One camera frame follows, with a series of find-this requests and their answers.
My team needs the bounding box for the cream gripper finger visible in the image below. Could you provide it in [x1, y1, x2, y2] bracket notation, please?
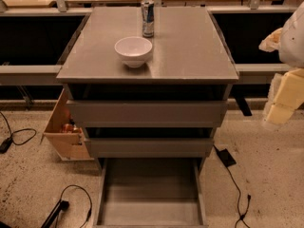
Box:
[258, 28, 282, 52]
[263, 68, 304, 125]

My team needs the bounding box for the redbull can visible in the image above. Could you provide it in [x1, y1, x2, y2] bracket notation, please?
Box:
[141, 0, 154, 38]

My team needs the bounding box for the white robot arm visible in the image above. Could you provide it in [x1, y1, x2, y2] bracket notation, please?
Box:
[258, 2, 304, 129]

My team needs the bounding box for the grey drawer cabinet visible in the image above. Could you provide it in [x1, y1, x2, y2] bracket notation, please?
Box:
[57, 7, 238, 165]

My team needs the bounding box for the grey open bottom drawer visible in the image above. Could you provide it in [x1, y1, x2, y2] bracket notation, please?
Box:
[93, 159, 208, 228]

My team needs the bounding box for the grey middle drawer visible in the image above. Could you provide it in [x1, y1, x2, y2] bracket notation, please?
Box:
[85, 138, 214, 158]

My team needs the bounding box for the grey top drawer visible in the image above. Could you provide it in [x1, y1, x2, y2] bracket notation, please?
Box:
[66, 100, 227, 127]

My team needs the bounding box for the black power adapter right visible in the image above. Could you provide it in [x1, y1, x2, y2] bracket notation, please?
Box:
[217, 149, 237, 167]

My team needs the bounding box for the white bowl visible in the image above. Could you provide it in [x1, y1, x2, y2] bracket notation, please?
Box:
[114, 36, 153, 68]

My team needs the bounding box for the copper object in box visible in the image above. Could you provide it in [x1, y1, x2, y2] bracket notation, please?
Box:
[61, 123, 81, 133]

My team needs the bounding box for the wooden box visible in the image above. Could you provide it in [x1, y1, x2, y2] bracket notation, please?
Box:
[44, 90, 92, 161]

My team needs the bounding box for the black cable right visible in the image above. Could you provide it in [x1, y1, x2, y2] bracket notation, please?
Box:
[225, 164, 253, 228]

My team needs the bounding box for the black cable bottom left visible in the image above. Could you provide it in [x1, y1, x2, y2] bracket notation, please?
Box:
[40, 184, 93, 228]

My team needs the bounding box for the black adapter cable left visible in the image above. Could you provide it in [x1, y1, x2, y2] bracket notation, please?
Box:
[0, 111, 38, 155]

